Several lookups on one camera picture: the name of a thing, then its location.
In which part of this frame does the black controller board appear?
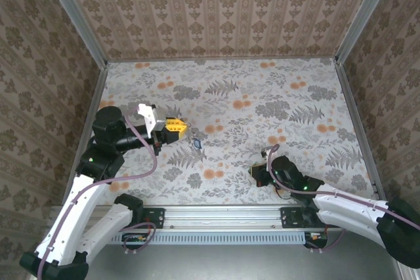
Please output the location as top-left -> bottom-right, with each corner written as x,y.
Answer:
303,231 -> 329,249
121,232 -> 148,250

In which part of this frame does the floral printed tablecloth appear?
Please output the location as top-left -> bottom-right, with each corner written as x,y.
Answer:
65,58 -> 377,207

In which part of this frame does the aluminium side rail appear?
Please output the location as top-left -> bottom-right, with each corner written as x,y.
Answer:
334,58 -> 380,195
64,63 -> 108,197

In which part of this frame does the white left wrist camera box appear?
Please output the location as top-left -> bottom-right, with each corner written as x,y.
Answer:
136,103 -> 167,139

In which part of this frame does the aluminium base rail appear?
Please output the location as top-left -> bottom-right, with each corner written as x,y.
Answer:
144,206 -> 305,230

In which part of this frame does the grey slotted cable duct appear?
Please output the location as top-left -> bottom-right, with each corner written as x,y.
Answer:
110,230 -> 329,245

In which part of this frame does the aluminium frame post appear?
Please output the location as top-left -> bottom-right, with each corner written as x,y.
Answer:
335,0 -> 400,65
38,0 -> 108,68

